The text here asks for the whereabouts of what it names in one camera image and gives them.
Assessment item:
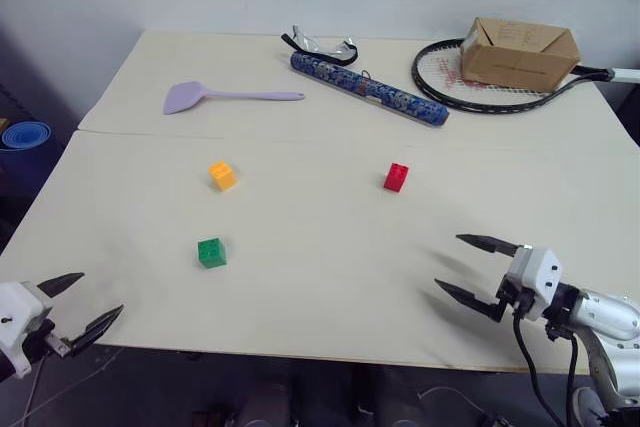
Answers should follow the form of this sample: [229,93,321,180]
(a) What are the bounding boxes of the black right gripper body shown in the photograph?
[493,272,535,324]

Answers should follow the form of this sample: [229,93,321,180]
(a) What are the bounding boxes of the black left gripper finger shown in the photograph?
[63,303,125,359]
[36,272,86,299]

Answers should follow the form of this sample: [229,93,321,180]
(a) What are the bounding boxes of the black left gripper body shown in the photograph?
[20,317,72,363]

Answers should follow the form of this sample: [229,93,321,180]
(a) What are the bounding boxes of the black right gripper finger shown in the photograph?
[433,277,502,323]
[455,233,522,256]

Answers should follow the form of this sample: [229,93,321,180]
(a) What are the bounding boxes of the red toy block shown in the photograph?
[382,162,411,194]

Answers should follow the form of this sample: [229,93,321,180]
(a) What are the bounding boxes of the grey sneaker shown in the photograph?
[571,386,608,427]

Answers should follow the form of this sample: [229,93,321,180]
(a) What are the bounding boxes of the green toy block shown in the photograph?
[196,235,229,270]

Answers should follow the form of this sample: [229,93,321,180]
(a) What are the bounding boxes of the brown cardboard box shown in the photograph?
[459,16,582,92]

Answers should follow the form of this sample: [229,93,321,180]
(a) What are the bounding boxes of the yellow toy block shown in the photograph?
[207,160,238,194]

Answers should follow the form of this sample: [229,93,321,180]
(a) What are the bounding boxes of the blue patterned tube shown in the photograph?
[289,50,452,130]

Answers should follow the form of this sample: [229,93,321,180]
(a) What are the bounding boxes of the black tennis racket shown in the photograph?
[411,37,640,116]

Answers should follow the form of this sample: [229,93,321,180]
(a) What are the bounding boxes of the lilac silicone spatula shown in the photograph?
[161,81,307,117]

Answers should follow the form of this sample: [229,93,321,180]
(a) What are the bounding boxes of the clear safety glasses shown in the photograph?
[280,23,361,69]

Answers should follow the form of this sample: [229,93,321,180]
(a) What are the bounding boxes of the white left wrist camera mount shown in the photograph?
[0,280,55,380]

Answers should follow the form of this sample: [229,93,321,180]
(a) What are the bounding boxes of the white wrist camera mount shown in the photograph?
[0,280,55,380]
[505,245,566,323]

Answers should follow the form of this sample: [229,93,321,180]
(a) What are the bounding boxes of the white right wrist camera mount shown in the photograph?
[505,245,566,323]

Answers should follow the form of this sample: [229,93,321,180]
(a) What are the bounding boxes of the thin white cable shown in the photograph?
[416,385,484,414]
[21,354,50,427]

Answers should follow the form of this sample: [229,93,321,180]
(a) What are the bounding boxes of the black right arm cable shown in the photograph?
[511,311,567,427]
[565,334,581,427]

